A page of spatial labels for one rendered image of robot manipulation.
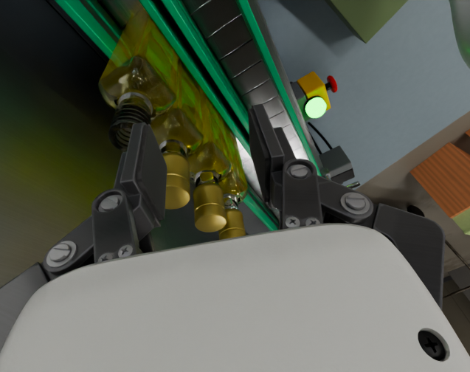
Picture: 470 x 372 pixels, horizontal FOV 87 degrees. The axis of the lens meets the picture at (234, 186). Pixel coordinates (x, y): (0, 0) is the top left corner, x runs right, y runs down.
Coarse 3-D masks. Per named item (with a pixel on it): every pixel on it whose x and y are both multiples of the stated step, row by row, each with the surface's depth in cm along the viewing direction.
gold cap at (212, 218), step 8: (208, 184) 28; (200, 192) 27; (208, 192) 27; (216, 192) 27; (200, 200) 27; (208, 200) 26; (216, 200) 27; (200, 208) 26; (208, 208) 26; (216, 208) 26; (224, 208) 27; (200, 216) 25; (208, 216) 25; (216, 216) 25; (224, 216) 26; (200, 224) 26; (208, 224) 26; (216, 224) 26; (224, 224) 27
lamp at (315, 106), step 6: (318, 96) 55; (306, 102) 55; (312, 102) 54; (318, 102) 54; (324, 102) 54; (306, 108) 55; (312, 108) 54; (318, 108) 54; (324, 108) 54; (312, 114) 55; (318, 114) 55
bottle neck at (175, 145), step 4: (168, 140) 26; (172, 140) 26; (176, 140) 26; (160, 144) 26; (164, 144) 26; (168, 144) 25; (172, 144) 25; (176, 144) 26; (180, 144) 26; (160, 148) 26; (164, 148) 25; (168, 148) 25; (172, 148) 25; (176, 148) 25; (180, 148) 25; (184, 148) 26; (164, 152) 25; (168, 152) 24; (172, 152) 24; (176, 152) 25; (180, 152) 25; (184, 152) 26
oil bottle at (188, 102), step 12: (180, 60) 35; (180, 72) 32; (180, 84) 30; (192, 84) 35; (180, 96) 28; (192, 96) 32; (180, 108) 26; (192, 108) 30; (156, 120) 26; (168, 120) 26; (180, 120) 26; (192, 120) 28; (156, 132) 26; (168, 132) 26; (180, 132) 26; (192, 132) 27; (192, 144) 27
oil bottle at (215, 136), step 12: (204, 96) 37; (204, 108) 35; (204, 120) 33; (216, 120) 36; (204, 132) 31; (216, 132) 33; (204, 144) 30; (216, 144) 31; (192, 156) 30; (204, 156) 29; (216, 156) 30; (228, 156) 33; (192, 168) 30; (204, 168) 30; (216, 168) 30; (228, 168) 32; (192, 180) 31
